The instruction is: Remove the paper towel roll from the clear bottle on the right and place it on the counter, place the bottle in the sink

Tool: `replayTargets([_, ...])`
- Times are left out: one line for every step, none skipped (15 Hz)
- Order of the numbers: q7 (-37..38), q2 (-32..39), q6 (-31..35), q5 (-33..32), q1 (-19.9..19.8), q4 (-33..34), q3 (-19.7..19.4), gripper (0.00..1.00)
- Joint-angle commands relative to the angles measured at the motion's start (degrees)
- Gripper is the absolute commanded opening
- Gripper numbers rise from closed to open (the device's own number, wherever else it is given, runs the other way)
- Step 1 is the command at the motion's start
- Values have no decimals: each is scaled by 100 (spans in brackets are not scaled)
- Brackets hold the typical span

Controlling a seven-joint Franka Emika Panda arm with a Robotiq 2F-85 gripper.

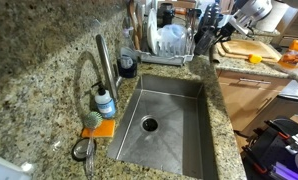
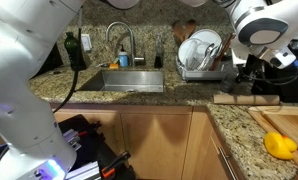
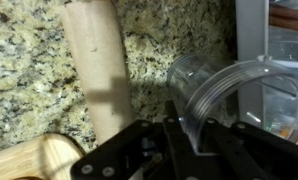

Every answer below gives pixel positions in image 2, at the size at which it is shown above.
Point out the small wooden cutting board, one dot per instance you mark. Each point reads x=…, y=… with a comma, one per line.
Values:
x=292, y=128

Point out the black robot cart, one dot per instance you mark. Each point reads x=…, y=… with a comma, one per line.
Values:
x=92, y=146

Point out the stainless steel sink basin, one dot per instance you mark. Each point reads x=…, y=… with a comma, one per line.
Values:
x=129, y=81

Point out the metal spoons in rack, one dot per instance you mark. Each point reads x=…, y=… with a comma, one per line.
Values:
x=209, y=55

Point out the dark green glass bottle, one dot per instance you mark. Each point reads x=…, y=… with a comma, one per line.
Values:
x=72, y=50

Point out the shiny metal container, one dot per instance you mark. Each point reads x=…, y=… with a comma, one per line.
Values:
x=297, y=45

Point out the yellow rubber duck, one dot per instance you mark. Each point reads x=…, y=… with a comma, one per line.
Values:
x=277, y=146

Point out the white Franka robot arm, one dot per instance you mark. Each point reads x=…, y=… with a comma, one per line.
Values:
x=15, y=100

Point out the black kitchen appliance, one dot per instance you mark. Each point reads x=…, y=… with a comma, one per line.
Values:
x=52, y=61

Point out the brown wooden utensils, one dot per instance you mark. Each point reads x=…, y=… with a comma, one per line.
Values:
x=222, y=53

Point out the large white plate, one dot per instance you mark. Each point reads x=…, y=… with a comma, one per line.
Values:
x=209, y=36

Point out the wooden cabinet door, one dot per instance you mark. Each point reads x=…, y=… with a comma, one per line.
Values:
x=159, y=146
x=102, y=130

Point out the orange and black clamp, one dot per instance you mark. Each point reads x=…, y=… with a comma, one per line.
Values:
x=114, y=164

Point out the black knife block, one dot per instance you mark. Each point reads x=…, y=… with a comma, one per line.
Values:
x=292, y=91

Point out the aluminium extrusion bar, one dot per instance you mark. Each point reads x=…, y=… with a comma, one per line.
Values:
x=84, y=171
x=71, y=138

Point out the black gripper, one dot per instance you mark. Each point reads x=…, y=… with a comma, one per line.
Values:
x=255, y=68

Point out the white wall outlet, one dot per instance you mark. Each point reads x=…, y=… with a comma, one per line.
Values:
x=86, y=42

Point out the soap pump bottle blue label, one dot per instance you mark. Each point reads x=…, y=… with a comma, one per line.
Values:
x=123, y=60

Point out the orange sponge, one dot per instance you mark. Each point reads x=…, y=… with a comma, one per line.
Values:
x=113, y=66

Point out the grey dish drying rack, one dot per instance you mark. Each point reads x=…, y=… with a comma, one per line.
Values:
x=202, y=75

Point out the curved steel faucet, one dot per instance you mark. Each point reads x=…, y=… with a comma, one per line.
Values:
x=132, y=43

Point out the wooden corner cabinet front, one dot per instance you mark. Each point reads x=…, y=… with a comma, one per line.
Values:
x=202, y=156

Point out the wooden spoon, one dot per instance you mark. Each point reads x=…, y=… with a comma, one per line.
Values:
x=178, y=31
x=189, y=28

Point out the large light wooden cutting board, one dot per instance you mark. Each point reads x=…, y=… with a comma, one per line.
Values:
x=260, y=116

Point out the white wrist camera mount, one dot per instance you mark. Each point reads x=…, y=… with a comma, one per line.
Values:
x=239, y=56

